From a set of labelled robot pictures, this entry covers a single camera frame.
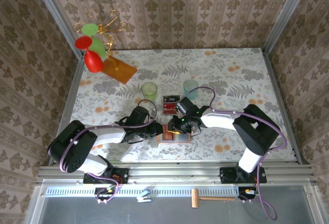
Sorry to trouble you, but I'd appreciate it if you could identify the pink leather card holder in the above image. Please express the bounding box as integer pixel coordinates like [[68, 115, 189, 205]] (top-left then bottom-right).
[[156, 130, 193, 144]]

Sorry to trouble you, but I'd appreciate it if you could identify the red card with black stripe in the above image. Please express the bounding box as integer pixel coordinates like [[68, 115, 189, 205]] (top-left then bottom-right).
[[161, 102, 180, 116]]

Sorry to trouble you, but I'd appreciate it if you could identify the black VIP card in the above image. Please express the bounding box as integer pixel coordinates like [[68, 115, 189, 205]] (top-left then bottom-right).
[[161, 95, 180, 103]]

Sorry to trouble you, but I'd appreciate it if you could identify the blue plastic cup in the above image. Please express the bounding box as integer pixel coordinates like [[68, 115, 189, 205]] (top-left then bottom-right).
[[182, 80, 198, 101]]

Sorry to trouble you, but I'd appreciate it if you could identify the green plastic cup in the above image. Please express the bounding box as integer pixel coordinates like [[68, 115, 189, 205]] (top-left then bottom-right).
[[140, 82, 158, 104]]

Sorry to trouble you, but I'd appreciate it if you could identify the blue and white stapler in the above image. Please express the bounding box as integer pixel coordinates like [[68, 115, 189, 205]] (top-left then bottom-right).
[[136, 188, 152, 203]]

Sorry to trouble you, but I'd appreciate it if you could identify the wooden mallet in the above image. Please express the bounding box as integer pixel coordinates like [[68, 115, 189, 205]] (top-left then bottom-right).
[[191, 188, 236, 209]]

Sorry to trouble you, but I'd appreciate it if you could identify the grey metal shelf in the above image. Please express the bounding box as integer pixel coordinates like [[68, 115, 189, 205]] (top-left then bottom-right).
[[24, 179, 329, 224]]

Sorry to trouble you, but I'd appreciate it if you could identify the red plastic wine glass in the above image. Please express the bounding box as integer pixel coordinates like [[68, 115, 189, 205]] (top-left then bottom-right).
[[75, 35, 104, 73]]

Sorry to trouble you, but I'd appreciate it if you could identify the green plastic wine glass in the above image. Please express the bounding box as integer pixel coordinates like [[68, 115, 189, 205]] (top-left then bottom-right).
[[81, 23, 107, 60]]

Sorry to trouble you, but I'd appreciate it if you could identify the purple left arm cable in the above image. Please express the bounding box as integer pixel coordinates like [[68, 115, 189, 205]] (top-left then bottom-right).
[[59, 99, 158, 204]]

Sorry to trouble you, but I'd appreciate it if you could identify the aluminium mounting rail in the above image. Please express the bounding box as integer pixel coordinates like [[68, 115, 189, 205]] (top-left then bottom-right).
[[35, 163, 318, 185]]

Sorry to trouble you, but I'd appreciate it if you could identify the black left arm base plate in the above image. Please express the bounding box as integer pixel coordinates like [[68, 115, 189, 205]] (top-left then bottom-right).
[[83, 167, 129, 184]]

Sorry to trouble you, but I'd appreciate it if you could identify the white slotted cable duct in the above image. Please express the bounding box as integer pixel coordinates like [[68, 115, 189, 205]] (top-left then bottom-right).
[[45, 186, 241, 198]]

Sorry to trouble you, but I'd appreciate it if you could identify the gold wire rack wooden base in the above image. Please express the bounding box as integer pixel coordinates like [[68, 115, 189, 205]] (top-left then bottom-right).
[[74, 9, 138, 85]]

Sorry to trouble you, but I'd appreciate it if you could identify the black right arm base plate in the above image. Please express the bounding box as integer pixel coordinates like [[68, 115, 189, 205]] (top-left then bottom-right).
[[220, 166, 267, 184]]

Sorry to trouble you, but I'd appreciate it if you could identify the black connector block with wires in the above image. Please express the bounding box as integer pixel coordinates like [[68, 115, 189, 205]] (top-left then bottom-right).
[[94, 186, 119, 204], [237, 187, 261, 201]]

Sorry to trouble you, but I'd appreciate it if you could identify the aluminium table side rail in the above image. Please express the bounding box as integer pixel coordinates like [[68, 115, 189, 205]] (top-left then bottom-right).
[[48, 54, 87, 167], [261, 48, 305, 165]]

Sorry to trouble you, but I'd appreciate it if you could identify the aluminium frame post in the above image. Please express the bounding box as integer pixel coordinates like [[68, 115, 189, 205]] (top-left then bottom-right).
[[261, 0, 314, 55], [27, 0, 87, 61]]

